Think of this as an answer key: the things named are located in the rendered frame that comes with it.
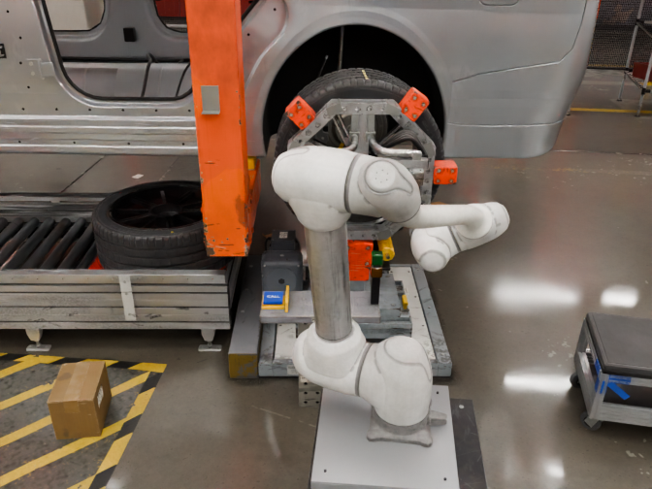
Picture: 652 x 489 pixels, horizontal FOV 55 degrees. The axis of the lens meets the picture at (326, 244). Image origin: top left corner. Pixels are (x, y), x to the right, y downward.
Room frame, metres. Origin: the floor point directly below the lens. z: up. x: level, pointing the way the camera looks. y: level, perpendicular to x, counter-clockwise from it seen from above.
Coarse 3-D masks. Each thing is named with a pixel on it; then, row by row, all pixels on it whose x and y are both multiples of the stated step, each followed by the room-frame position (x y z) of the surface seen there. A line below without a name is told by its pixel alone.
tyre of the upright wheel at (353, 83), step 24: (336, 72) 2.43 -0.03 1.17; (360, 72) 2.39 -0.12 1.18; (384, 72) 2.46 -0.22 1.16; (312, 96) 2.25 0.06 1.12; (336, 96) 2.24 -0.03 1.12; (360, 96) 2.24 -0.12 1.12; (384, 96) 2.24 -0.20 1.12; (288, 120) 2.24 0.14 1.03; (432, 120) 2.25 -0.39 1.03; (432, 192) 2.25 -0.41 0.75
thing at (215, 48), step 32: (192, 0) 2.11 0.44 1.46; (224, 0) 2.12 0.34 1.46; (192, 32) 2.11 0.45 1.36; (224, 32) 2.12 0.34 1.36; (192, 64) 2.11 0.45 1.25; (224, 64) 2.12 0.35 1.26; (224, 96) 2.12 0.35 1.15; (224, 128) 2.12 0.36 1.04; (224, 160) 2.12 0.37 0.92; (224, 192) 2.12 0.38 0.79; (224, 224) 2.12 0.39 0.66
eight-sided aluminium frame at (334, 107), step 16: (320, 112) 2.20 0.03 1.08; (336, 112) 2.16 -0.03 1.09; (352, 112) 2.16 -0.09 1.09; (368, 112) 2.16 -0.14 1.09; (384, 112) 2.16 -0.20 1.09; (400, 112) 2.16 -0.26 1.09; (320, 128) 2.16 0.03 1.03; (416, 128) 2.16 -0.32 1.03; (288, 144) 2.16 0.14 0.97; (304, 144) 2.16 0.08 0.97; (432, 144) 2.16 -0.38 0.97; (432, 160) 2.17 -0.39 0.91; (432, 176) 2.17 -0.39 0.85; (352, 224) 2.22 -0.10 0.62; (368, 224) 2.22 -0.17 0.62; (384, 224) 2.20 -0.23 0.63
